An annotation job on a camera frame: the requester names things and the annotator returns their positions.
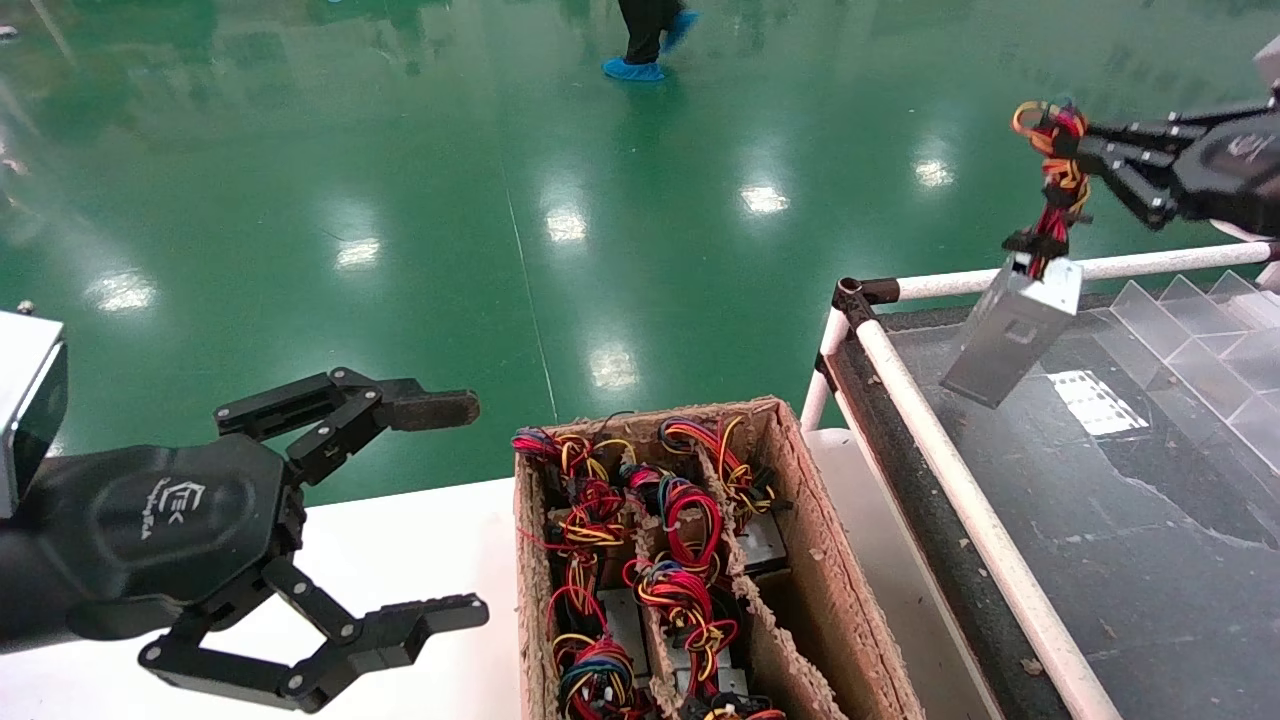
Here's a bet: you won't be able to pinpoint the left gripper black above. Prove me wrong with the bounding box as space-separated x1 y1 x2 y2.
28 366 491 715

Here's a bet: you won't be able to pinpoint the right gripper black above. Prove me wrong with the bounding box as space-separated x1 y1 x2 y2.
1077 97 1280 233

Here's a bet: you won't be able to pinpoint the metal power supply with wires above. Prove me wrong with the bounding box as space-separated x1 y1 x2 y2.
939 97 1094 410
680 692 791 720
512 422 641 483
625 560 743 691
545 478 633 586
548 585 656 720
625 465 723 563
660 415 793 579

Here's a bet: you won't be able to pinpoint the clear acrylic divider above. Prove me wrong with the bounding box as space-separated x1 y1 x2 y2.
1085 270 1280 523

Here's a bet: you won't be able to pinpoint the black pipe corner joint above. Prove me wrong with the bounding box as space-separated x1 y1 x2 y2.
833 277 901 329

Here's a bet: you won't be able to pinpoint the white rack leg pipe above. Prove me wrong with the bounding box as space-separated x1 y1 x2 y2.
800 308 851 431

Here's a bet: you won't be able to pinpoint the brown cardboard box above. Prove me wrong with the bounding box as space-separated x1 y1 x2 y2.
513 396 927 720

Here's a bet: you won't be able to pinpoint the person black trousers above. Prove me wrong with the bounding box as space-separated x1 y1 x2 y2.
617 0 687 64

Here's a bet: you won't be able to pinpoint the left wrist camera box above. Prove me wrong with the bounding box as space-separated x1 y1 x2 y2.
0 308 70 521

